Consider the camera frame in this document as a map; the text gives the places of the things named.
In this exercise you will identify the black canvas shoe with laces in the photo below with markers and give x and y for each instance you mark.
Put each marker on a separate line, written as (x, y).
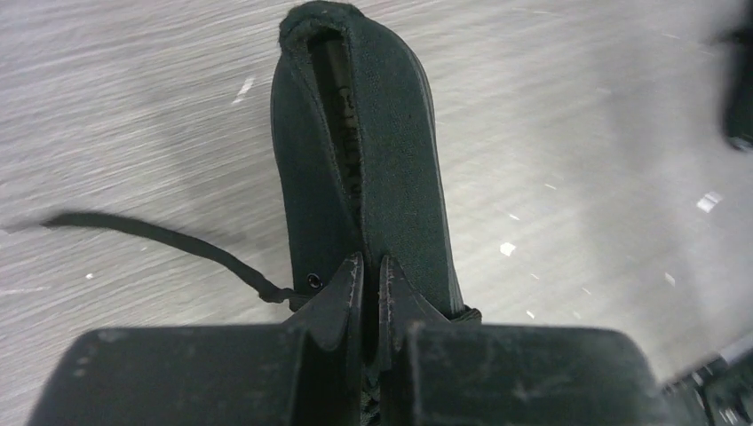
(354, 140)

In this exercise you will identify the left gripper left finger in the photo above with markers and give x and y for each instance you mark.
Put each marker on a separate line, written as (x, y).
(329, 364)

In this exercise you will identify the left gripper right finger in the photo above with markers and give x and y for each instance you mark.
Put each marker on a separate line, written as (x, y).
(402, 311)

